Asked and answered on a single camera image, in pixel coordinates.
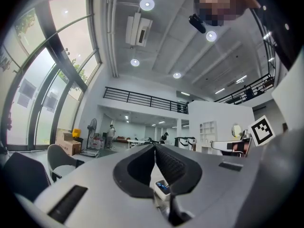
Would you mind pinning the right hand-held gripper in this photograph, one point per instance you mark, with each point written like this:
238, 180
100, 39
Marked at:
262, 130

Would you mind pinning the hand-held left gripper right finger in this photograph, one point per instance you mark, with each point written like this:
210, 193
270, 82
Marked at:
180, 172

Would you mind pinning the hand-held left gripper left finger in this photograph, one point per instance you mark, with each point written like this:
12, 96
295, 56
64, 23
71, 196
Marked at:
133, 174

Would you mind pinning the small white box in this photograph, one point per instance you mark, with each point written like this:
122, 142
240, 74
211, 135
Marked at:
159, 189

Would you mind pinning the small cardboard box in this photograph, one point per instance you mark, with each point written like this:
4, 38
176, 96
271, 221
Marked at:
73, 147

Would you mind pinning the large cardboard box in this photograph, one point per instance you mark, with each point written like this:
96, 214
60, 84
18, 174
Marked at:
61, 136

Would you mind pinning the white long table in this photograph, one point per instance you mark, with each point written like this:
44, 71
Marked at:
137, 142

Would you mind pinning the white shelf cabinet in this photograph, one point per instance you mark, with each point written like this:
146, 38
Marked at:
208, 134

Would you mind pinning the black standing fan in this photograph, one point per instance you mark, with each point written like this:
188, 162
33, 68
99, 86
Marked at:
92, 126

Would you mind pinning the yellow plastic bin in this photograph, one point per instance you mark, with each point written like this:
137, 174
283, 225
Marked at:
76, 132

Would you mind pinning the black mezzanine railing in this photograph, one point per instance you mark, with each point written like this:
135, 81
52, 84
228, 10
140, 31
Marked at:
142, 98

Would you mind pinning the grey shell chair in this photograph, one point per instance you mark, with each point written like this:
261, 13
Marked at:
58, 157

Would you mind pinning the round ceiling light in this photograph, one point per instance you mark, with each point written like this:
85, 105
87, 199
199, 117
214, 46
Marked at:
134, 62
147, 4
211, 36
177, 75

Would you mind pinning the dark office chair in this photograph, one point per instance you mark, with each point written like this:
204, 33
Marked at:
26, 174

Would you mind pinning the person's black top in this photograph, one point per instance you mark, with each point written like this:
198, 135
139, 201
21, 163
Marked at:
282, 13

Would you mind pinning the large arched window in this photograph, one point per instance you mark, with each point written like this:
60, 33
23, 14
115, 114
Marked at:
35, 79

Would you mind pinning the person's head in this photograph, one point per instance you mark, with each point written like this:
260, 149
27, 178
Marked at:
218, 1

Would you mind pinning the white ceiling air conditioner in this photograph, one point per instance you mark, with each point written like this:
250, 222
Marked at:
139, 30

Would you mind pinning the round wall mirror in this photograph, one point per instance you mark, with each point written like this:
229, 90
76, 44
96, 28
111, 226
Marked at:
236, 130

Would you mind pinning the black head-mounted camera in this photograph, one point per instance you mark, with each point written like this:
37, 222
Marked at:
197, 23

